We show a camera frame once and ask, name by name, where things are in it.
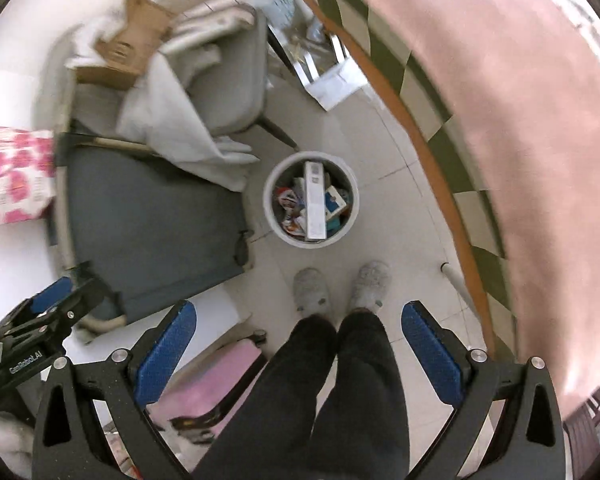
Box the open cardboard box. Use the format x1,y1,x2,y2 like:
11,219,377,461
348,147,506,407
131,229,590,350
75,0,176,91

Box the person's right leg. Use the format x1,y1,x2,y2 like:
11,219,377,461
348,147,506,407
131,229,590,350
312,310,411,480

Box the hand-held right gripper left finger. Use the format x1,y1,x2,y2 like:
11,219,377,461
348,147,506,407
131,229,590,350
32,300,198,480

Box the long white box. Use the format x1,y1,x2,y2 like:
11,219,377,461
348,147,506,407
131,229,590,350
302,160,328,242

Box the chrome metal frame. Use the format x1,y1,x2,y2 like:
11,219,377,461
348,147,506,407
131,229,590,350
267,25,351,86

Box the green and white checkered cloth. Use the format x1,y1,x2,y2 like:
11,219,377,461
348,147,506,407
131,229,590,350
280,0,518,361

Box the white round bin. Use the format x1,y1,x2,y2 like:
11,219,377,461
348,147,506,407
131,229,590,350
262,151,359,249

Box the person's left leg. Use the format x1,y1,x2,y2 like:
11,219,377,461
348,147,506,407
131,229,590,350
195,312,338,480

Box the white paper envelope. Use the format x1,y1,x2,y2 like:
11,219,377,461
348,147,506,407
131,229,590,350
305,60,368,111

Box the pink printed table cloth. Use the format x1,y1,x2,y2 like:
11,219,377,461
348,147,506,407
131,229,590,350
315,0,600,416

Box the crumpled red wrapper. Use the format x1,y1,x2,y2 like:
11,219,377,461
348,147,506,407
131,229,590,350
277,187,303,233

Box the blue and white small box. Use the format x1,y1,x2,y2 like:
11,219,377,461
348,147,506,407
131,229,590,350
324,185,348,221

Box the white table leg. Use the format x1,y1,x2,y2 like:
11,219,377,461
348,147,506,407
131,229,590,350
440,261,476,306

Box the white padded cushion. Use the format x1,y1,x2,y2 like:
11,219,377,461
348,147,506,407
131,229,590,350
172,0,257,48

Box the pink suitcase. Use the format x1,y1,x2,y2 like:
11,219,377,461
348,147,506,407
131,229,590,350
150,330,268,441

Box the grey folding cot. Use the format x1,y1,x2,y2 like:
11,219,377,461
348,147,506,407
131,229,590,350
55,130,253,331

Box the grey right slipper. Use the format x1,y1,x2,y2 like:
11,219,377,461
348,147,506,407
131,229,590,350
350,261,391,311

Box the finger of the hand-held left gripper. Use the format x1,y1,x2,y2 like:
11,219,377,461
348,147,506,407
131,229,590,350
55,279,107,329
27,276,76,314

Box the person's leg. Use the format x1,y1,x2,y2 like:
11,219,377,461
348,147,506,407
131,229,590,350
312,310,411,480
195,312,338,480

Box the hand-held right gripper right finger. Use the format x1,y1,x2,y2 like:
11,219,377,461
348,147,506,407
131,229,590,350
401,301,566,480

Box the grey left slipper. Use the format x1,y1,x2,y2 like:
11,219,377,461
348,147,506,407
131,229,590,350
293,268,329,318

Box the pink flowered bag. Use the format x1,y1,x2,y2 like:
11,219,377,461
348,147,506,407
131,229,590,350
0,125,56,228

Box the grey slipper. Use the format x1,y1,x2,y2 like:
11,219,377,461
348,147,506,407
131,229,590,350
350,261,391,311
293,268,329,318

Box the dark wooden chair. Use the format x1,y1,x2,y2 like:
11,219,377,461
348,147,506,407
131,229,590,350
562,365,600,480

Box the grey chair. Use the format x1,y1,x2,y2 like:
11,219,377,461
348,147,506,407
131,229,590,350
180,7,301,151

